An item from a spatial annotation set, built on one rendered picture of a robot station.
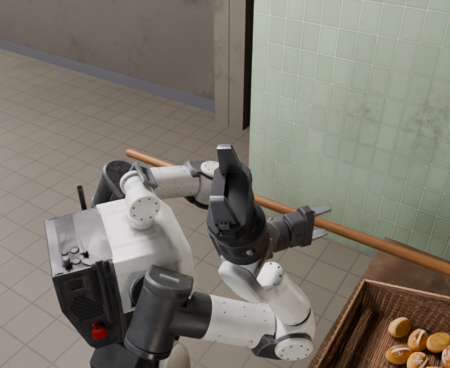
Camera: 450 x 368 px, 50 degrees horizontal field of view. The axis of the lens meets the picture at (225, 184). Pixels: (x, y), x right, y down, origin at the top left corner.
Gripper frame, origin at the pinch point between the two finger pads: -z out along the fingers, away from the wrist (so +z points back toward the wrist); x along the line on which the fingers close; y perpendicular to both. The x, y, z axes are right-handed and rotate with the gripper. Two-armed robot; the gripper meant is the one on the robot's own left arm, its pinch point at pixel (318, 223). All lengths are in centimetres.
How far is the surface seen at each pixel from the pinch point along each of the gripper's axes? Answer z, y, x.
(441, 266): -26.0, 20.2, 7.3
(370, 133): -98, -101, 46
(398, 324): -43, 0, 63
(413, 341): -44, 7, 64
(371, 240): -15.2, 4.8, 7.4
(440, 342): -52, 11, 63
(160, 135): -25, -284, 128
